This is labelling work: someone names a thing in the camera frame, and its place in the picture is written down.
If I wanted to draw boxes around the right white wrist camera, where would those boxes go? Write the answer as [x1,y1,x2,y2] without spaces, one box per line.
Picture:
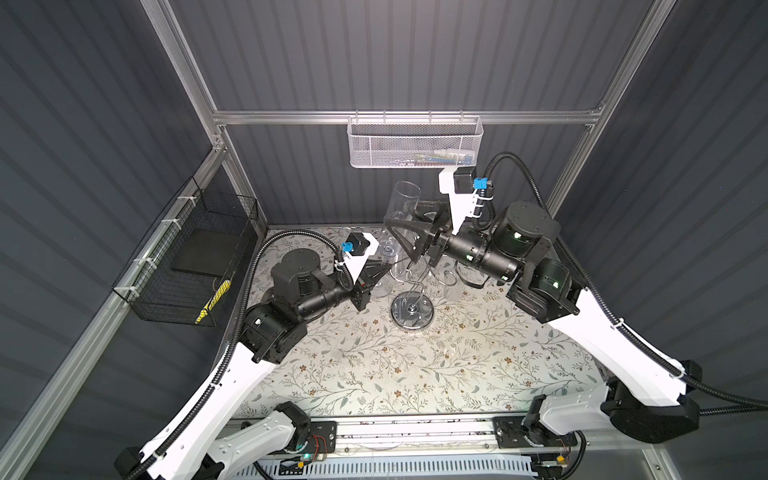
[438,166,494,234]

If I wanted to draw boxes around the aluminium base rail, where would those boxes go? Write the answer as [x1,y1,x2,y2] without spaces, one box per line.
[239,413,661,463]

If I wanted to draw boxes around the yellow black striped object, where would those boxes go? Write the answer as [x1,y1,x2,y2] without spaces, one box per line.
[194,279,232,325]

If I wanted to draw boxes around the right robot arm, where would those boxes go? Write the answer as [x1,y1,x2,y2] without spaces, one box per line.
[384,201,700,446]

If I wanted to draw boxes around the chrome wine glass rack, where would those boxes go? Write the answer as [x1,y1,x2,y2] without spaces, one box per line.
[381,236,458,332]

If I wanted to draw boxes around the items in white basket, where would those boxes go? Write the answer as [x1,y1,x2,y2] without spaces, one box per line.
[389,149,477,168]

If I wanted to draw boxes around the right black corrugated cable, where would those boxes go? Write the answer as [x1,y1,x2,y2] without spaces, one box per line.
[482,151,768,416]

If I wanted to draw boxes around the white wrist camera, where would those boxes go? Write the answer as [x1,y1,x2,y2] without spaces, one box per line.
[438,166,494,234]
[342,231,379,283]

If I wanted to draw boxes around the black wire wall basket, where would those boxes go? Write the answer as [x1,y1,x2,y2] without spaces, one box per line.
[113,180,260,327]

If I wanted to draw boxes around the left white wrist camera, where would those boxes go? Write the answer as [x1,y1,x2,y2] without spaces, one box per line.
[342,231,379,283]

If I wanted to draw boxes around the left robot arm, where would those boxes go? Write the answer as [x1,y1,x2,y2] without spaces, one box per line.
[114,248,392,479]

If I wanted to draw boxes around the black pad in basket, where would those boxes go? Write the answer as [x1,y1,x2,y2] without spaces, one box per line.
[171,229,240,277]

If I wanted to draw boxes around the white mesh wall basket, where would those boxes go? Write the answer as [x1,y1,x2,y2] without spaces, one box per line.
[346,115,484,169]

